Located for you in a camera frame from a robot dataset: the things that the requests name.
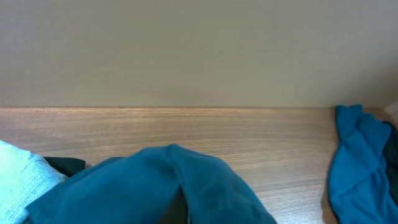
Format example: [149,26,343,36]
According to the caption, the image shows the dark navy shorts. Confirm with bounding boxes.
[26,144,274,224]

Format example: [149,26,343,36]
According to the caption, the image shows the folded black garment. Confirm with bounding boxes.
[44,157,86,177]

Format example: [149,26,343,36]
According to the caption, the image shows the teal blue shirt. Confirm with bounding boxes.
[328,105,397,223]

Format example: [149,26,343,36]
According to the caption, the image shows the folded light blue jeans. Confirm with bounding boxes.
[1,141,67,224]

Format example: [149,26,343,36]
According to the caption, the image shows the black garment with logo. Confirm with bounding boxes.
[383,121,398,204]

